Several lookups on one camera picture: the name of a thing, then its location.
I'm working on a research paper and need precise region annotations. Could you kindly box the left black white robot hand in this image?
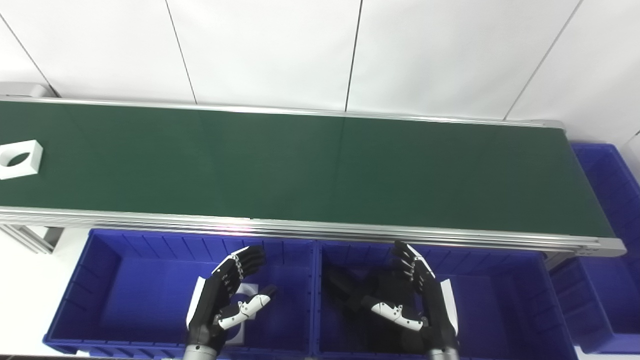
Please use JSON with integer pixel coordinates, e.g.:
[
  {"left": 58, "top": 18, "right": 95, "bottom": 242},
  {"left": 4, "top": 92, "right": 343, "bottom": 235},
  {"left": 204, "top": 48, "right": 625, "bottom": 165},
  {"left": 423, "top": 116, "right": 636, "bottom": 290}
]
[{"left": 185, "top": 245, "right": 278, "bottom": 357}]

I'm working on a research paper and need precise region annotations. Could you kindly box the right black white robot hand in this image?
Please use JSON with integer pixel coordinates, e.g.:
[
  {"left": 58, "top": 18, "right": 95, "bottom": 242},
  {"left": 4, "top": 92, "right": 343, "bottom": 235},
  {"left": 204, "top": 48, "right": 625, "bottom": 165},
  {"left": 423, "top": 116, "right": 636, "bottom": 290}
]
[{"left": 367, "top": 241, "right": 460, "bottom": 357}]

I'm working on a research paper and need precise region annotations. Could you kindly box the white square part round hole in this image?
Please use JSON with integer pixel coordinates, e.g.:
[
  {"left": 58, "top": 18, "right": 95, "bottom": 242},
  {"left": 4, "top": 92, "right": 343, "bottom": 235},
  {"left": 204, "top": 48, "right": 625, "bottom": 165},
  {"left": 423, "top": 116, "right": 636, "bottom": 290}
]
[
  {"left": 224, "top": 322, "right": 247, "bottom": 345},
  {"left": 0, "top": 140, "right": 44, "bottom": 181},
  {"left": 234, "top": 283, "right": 260, "bottom": 306}
]

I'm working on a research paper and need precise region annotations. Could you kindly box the black part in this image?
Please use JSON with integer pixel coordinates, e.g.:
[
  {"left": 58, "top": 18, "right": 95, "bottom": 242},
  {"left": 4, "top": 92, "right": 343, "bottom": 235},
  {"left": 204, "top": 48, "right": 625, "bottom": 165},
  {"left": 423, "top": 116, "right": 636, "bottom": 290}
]
[
  {"left": 325, "top": 265, "right": 363, "bottom": 313},
  {"left": 360, "top": 272, "right": 426, "bottom": 353}
]

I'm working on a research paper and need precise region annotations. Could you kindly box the blue plastic bin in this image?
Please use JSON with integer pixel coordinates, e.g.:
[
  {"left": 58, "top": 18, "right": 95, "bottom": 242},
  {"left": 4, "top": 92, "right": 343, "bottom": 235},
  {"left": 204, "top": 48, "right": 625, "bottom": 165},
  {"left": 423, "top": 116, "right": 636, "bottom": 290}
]
[
  {"left": 310, "top": 240, "right": 581, "bottom": 360},
  {"left": 547, "top": 143, "right": 640, "bottom": 354},
  {"left": 42, "top": 228, "right": 318, "bottom": 358}
]

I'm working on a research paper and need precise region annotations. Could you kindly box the green conveyor belt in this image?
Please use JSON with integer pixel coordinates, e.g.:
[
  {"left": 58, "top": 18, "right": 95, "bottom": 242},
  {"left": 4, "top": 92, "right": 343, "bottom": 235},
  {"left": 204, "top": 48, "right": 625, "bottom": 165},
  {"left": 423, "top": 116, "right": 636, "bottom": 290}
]
[
  {"left": 0, "top": 100, "right": 617, "bottom": 238},
  {"left": 0, "top": 95, "right": 627, "bottom": 258}
]

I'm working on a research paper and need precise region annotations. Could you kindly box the aluminium conveyor leg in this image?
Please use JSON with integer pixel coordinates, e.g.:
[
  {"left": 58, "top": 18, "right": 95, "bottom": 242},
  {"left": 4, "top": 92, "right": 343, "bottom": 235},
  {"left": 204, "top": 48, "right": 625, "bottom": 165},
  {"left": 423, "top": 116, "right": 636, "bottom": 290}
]
[{"left": 0, "top": 224, "right": 63, "bottom": 255}]

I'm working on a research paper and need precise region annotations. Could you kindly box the grey conveyor end housing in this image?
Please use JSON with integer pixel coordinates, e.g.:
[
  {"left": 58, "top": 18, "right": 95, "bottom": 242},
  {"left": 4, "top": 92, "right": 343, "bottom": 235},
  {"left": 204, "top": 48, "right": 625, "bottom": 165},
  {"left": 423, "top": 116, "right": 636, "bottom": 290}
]
[{"left": 0, "top": 81, "right": 57, "bottom": 99}]

